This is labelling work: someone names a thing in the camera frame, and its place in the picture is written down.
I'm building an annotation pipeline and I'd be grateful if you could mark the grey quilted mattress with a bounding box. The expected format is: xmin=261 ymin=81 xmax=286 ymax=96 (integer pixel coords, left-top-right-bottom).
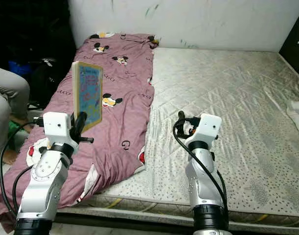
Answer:
xmin=81 ymin=47 xmax=299 ymax=228

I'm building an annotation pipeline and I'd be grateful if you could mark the black backpack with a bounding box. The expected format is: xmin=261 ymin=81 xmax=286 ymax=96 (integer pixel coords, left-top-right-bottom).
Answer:
xmin=29 ymin=58 xmax=76 ymax=111

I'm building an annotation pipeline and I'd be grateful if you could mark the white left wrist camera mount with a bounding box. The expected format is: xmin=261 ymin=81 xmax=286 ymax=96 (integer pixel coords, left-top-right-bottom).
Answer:
xmin=43 ymin=112 xmax=72 ymax=147

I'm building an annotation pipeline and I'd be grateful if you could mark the dark tufted headboard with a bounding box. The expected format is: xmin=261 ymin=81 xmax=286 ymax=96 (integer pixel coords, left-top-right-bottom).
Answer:
xmin=279 ymin=22 xmax=299 ymax=67

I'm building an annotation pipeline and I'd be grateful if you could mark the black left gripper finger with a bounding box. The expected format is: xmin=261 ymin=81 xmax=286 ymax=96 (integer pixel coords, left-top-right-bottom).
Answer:
xmin=73 ymin=112 xmax=87 ymax=138

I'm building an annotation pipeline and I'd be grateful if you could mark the person in grey trousers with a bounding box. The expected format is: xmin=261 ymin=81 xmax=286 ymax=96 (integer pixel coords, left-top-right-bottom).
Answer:
xmin=0 ymin=65 xmax=31 ymax=165

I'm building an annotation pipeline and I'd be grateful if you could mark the pink Mickey Mouse blanket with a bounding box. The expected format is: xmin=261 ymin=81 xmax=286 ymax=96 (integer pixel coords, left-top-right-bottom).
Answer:
xmin=0 ymin=33 xmax=157 ymax=233

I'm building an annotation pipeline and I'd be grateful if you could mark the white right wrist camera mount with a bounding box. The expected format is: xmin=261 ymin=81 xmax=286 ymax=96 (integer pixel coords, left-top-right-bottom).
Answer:
xmin=191 ymin=114 xmax=222 ymax=143

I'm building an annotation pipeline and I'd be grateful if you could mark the dark bed base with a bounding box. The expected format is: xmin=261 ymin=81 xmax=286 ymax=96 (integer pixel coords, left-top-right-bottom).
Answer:
xmin=56 ymin=215 xmax=299 ymax=235

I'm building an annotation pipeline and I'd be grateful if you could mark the colourful children's book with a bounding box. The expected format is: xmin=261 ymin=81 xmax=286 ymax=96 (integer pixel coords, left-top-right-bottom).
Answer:
xmin=72 ymin=61 xmax=104 ymax=132

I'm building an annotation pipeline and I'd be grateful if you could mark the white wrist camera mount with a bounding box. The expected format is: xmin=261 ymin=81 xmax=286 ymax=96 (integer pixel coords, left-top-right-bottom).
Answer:
xmin=43 ymin=112 xmax=72 ymax=147
xmin=191 ymin=114 xmax=222 ymax=143

